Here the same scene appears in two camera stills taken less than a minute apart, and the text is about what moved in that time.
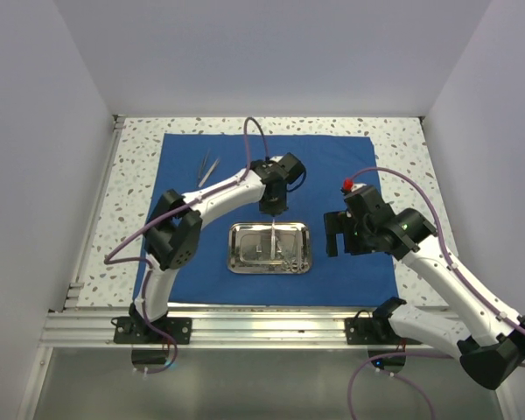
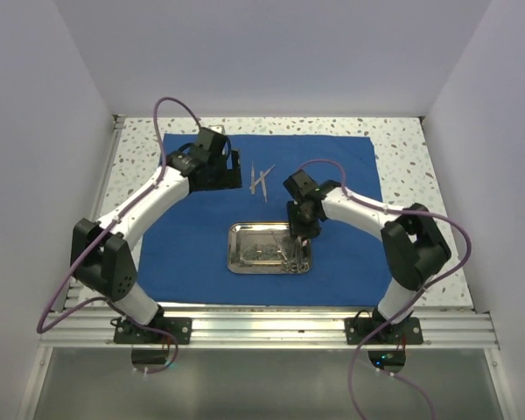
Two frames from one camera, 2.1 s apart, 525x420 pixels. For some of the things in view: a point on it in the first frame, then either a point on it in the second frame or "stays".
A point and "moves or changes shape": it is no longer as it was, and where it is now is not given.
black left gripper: x=274 y=209 -> x=234 y=181
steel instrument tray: x=269 y=248 stays
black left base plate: x=136 y=330 stays
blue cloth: x=248 y=256 stays
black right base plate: x=367 y=331 stays
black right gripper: x=338 y=222 -> x=297 y=230
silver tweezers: x=273 y=241 moves or changes shape
